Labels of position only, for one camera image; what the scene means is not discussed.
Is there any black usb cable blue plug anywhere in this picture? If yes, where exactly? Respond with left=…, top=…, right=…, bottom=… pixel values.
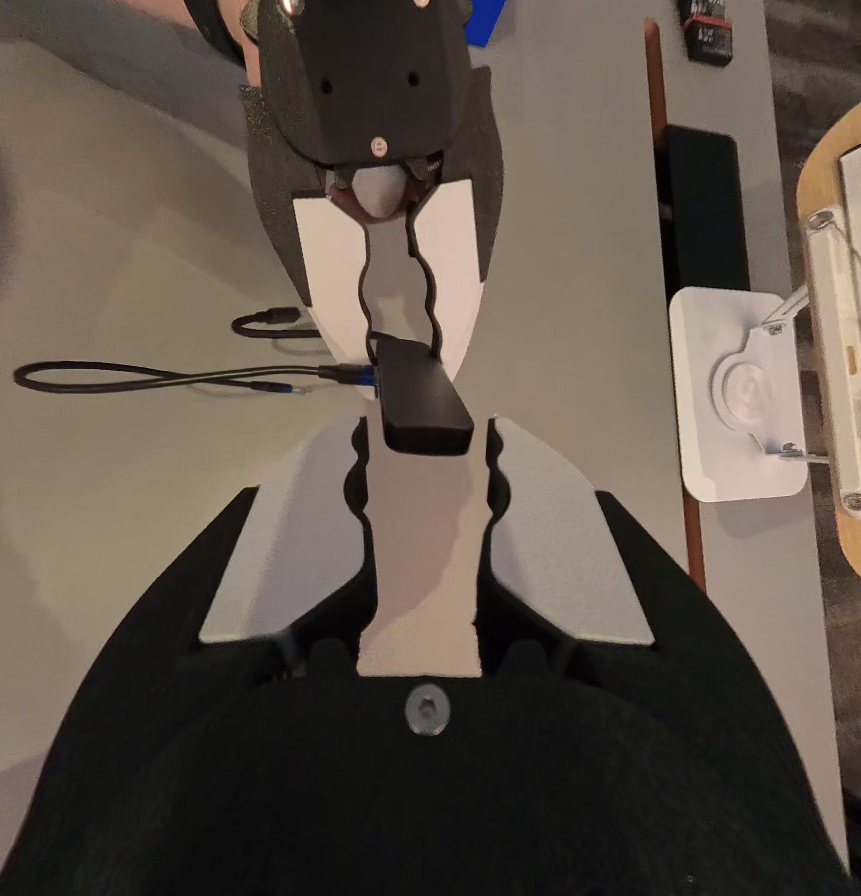
left=14, top=360, right=381, bottom=397

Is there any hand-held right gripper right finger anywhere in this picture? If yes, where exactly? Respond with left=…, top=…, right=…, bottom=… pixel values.
left=476, top=416, right=657, bottom=673

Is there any wooden document stand white base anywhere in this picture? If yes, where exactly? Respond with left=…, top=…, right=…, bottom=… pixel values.
left=668, top=91, right=861, bottom=589

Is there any black wristband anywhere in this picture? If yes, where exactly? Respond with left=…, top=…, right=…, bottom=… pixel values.
left=182, top=0, right=248, bottom=69

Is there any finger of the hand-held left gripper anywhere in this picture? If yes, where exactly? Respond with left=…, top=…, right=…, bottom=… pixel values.
left=292, top=196, right=380, bottom=402
left=404, top=179, right=485, bottom=384

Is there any black phone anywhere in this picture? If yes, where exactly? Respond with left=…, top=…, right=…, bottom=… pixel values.
left=654, top=125, right=751, bottom=298

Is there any grey usb hub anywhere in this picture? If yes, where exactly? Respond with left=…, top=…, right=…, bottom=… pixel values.
left=231, top=307, right=475, bottom=456

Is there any small black box red label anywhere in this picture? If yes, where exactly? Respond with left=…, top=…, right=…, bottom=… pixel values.
left=684, top=15, right=736, bottom=67

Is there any person's left hand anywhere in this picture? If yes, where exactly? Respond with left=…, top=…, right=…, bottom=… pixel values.
left=224, top=0, right=265, bottom=71

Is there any blue plastic bin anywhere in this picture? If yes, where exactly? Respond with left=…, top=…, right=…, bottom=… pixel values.
left=465, top=0, right=507, bottom=49

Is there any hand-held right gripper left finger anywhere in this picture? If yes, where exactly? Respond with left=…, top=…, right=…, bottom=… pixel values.
left=198, top=416, right=380, bottom=673

